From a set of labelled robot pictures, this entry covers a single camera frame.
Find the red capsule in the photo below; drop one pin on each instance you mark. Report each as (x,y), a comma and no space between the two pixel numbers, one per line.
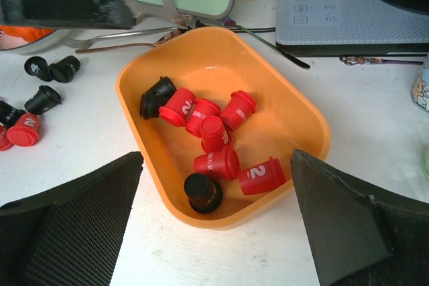
(25,133)
(240,107)
(5,143)

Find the silver fork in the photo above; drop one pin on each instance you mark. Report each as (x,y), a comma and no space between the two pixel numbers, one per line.
(86,44)

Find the copper spoon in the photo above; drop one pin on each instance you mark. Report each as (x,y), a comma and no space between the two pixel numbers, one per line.
(169,36)

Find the grey induction cooker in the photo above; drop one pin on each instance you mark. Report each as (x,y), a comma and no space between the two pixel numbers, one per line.
(313,28)

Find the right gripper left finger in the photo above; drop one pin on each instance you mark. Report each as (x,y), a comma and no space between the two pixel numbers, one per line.
(70,234)

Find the orange storage basket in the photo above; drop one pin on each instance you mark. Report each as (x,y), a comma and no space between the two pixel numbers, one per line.
(213,62)

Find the red capsule cluster piece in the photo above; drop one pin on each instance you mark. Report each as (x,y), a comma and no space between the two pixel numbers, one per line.
(214,135)

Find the fruit bowl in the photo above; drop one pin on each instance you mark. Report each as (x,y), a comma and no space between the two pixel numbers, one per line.
(30,40)

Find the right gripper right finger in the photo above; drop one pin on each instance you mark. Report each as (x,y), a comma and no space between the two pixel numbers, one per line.
(359,233)

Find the paper cup black lid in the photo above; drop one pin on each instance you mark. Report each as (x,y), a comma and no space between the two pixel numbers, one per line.
(419,90)

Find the black capsule number four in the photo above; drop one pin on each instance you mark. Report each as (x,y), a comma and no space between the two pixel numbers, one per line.
(38,67)

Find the black capsule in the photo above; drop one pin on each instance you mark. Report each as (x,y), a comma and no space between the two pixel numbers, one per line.
(64,70)
(9,115)
(43,100)
(155,97)
(204,194)

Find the red capsule number two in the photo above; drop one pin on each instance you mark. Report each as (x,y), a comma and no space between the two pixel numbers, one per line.
(176,110)

